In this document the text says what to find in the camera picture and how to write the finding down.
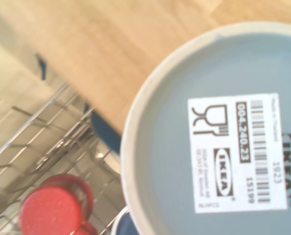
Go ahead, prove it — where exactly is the grey mug with IKEA label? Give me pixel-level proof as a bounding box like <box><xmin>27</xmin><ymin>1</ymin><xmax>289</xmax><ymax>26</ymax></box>
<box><xmin>120</xmin><ymin>22</ymin><xmax>291</xmax><ymax>235</ymax></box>

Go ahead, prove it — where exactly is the navy blue mug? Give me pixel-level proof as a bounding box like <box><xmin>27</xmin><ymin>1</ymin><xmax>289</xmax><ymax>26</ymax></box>
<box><xmin>110</xmin><ymin>206</ymin><xmax>137</xmax><ymax>235</ymax></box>

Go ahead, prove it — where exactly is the red mug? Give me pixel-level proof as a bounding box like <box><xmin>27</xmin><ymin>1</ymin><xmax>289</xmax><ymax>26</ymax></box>
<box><xmin>19</xmin><ymin>174</ymin><xmax>98</xmax><ymax>235</ymax></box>

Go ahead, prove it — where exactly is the wire dishwasher rack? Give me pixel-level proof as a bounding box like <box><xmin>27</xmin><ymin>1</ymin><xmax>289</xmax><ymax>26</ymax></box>
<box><xmin>0</xmin><ymin>82</ymin><xmax>127</xmax><ymax>235</ymax></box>

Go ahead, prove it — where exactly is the metal bar drawer handle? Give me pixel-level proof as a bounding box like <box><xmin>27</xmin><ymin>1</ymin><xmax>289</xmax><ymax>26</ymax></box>
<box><xmin>35</xmin><ymin>52</ymin><xmax>49</xmax><ymax>82</ymax></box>

